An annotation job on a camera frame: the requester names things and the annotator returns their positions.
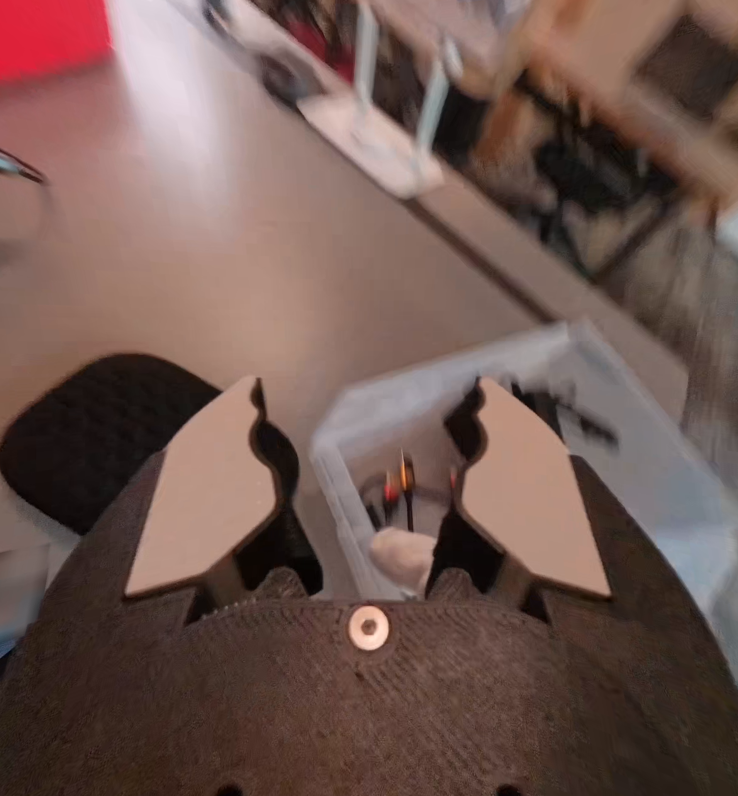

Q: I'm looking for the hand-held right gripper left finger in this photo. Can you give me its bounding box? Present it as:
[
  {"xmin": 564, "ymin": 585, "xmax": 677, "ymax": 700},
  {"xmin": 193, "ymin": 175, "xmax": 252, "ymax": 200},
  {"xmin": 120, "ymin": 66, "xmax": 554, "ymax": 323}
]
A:
[{"xmin": 124, "ymin": 375, "xmax": 284, "ymax": 599}]

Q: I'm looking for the instruction sheet on stand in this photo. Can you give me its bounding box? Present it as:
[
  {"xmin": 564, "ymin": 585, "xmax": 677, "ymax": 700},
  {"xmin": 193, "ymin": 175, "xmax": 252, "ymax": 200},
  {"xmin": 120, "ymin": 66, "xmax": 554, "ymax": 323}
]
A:
[{"xmin": 296, "ymin": 0, "xmax": 470, "ymax": 201}]

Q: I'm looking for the black cable with red plugs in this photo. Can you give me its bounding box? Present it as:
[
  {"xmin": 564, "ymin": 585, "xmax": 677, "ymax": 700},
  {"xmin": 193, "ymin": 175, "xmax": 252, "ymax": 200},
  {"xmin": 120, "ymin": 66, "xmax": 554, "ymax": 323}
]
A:
[{"xmin": 363, "ymin": 476, "xmax": 402, "ymax": 529}]

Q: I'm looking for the red plastic bin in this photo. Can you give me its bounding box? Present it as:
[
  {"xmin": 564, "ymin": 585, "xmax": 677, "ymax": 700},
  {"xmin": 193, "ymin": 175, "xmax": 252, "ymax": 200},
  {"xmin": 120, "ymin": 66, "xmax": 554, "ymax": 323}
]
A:
[{"xmin": 0, "ymin": 0, "xmax": 112, "ymax": 89}]

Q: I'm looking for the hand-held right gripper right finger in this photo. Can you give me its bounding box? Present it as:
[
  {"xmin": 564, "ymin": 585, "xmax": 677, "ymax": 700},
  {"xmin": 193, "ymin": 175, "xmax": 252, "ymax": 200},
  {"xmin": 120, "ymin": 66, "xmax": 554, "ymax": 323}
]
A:
[{"xmin": 446, "ymin": 376, "xmax": 614, "ymax": 601}]

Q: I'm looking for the long wooden desk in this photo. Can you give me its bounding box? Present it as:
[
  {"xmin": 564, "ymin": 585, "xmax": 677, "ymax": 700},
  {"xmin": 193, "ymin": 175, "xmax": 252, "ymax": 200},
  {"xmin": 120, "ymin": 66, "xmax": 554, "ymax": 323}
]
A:
[{"xmin": 486, "ymin": 0, "xmax": 738, "ymax": 209}]

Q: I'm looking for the black hex-patterned pouch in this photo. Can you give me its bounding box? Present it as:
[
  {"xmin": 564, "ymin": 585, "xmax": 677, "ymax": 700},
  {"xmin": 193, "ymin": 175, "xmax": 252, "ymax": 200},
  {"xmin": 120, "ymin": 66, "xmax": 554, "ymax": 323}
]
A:
[{"xmin": 0, "ymin": 353, "xmax": 223, "ymax": 537}]

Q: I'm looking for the person's right hand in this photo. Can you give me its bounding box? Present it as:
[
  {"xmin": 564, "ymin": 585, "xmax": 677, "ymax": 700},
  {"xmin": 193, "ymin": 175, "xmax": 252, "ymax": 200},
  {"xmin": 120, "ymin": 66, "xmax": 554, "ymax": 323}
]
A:
[{"xmin": 369, "ymin": 525, "xmax": 436, "ymax": 598}]

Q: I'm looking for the clear plastic bin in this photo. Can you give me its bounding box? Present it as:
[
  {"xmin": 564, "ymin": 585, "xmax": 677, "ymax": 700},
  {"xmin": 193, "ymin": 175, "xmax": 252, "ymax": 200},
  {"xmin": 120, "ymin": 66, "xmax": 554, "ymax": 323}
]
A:
[{"xmin": 309, "ymin": 320, "xmax": 738, "ymax": 704}]

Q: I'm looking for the black cable with orange plugs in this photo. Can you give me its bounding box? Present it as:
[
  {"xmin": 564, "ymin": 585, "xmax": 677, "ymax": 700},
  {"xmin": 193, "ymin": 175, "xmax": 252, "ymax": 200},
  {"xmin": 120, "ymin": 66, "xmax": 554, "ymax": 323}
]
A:
[{"xmin": 399, "ymin": 449, "xmax": 417, "ymax": 534}]

